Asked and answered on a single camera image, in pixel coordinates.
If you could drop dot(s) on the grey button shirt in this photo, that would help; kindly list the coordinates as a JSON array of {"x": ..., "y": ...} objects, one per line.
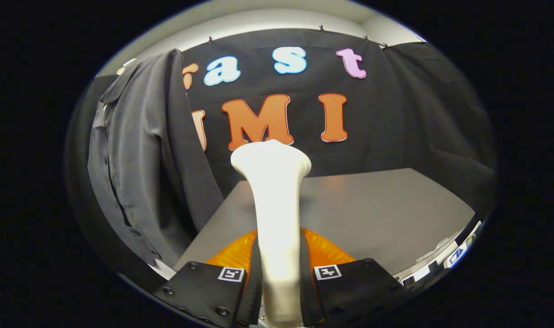
[{"x": 144, "y": 159}]

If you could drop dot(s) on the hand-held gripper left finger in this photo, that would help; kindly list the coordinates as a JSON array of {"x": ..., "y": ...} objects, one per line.
[{"x": 213, "y": 291}]

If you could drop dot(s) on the small blue item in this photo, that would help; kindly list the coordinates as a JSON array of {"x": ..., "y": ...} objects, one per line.
[{"x": 457, "y": 256}]

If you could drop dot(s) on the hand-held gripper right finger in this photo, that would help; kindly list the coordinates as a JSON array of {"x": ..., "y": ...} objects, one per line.
[{"x": 354, "y": 287}]

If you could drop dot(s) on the black backdrop cloth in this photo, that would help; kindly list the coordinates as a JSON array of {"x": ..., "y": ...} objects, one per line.
[{"x": 395, "y": 114}]

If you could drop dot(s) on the grey top beige cabinet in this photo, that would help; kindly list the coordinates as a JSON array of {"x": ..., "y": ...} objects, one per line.
[{"x": 372, "y": 214}]

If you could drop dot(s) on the white garment steamer head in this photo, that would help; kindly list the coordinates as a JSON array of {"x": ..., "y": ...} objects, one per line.
[{"x": 276, "y": 205}]

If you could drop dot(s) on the cream clothes hanger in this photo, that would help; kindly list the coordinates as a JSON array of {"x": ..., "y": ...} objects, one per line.
[{"x": 124, "y": 67}]

